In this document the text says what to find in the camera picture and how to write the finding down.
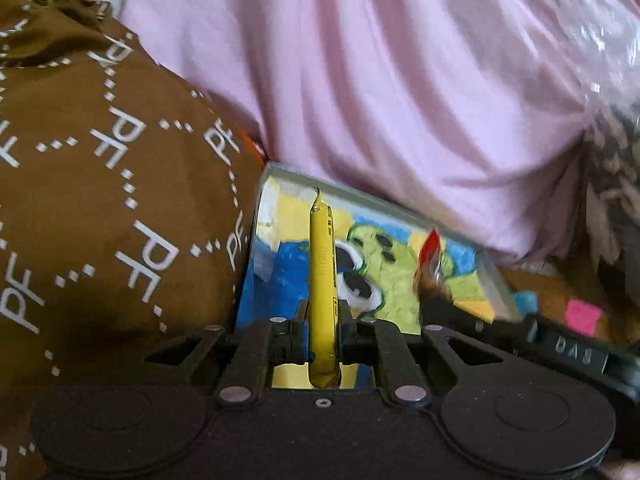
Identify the red clear snack packet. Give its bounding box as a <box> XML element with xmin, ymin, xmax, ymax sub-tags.
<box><xmin>414</xmin><ymin>229</ymin><xmax>445</xmax><ymax>291</ymax></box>

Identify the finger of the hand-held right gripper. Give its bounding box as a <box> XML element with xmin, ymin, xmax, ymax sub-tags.
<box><xmin>417</xmin><ymin>280</ymin><xmax>532</xmax><ymax>342</ymax></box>

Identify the brown patterned pillow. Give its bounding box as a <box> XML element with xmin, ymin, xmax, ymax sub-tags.
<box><xmin>0</xmin><ymin>0</ymin><xmax>266</xmax><ymax>480</ymax></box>

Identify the yellow snack stick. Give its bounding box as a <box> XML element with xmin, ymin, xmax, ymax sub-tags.
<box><xmin>307</xmin><ymin>187</ymin><xmax>342</xmax><ymax>391</ymax></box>

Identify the clear plastic bag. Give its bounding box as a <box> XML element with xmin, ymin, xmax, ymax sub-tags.
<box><xmin>565</xmin><ymin>0</ymin><xmax>640</xmax><ymax>113</ymax></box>

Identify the colourful patchwork blanket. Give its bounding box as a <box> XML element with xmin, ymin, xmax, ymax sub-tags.
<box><xmin>500</xmin><ymin>260</ymin><xmax>640</xmax><ymax>356</ymax></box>

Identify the floral fabric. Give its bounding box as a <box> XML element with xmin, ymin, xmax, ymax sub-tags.
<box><xmin>580</xmin><ymin>105</ymin><xmax>640</xmax><ymax>306</ymax></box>

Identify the pink cloth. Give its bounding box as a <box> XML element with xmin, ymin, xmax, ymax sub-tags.
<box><xmin>85</xmin><ymin>0</ymin><xmax>640</xmax><ymax>266</ymax></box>

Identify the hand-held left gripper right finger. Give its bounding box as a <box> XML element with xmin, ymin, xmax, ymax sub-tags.
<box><xmin>340</xmin><ymin>299</ymin><xmax>504</xmax><ymax>407</ymax></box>

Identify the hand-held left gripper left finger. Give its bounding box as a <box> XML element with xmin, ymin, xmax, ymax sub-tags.
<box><xmin>145</xmin><ymin>304</ymin><xmax>312</xmax><ymax>407</ymax></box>

